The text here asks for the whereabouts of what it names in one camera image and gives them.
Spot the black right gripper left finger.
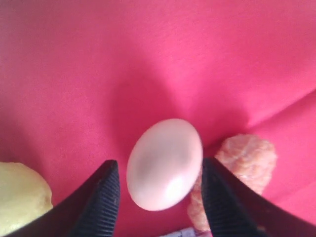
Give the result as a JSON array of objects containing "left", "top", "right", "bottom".
[{"left": 9, "top": 160, "right": 120, "bottom": 237}]

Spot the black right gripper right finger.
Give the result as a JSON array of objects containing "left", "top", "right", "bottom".
[{"left": 201, "top": 158, "right": 316, "bottom": 237}]

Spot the blue white milk carton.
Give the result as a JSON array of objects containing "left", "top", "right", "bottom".
[{"left": 169, "top": 227, "right": 212, "bottom": 237}]

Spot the orange fried nugget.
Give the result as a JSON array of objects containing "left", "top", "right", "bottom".
[{"left": 187, "top": 134, "right": 277, "bottom": 232}]

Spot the yellow lemon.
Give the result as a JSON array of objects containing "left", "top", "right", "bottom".
[{"left": 0, "top": 162, "right": 53, "bottom": 237}]

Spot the brown egg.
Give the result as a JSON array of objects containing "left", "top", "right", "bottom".
[{"left": 126, "top": 118, "right": 203, "bottom": 211}]

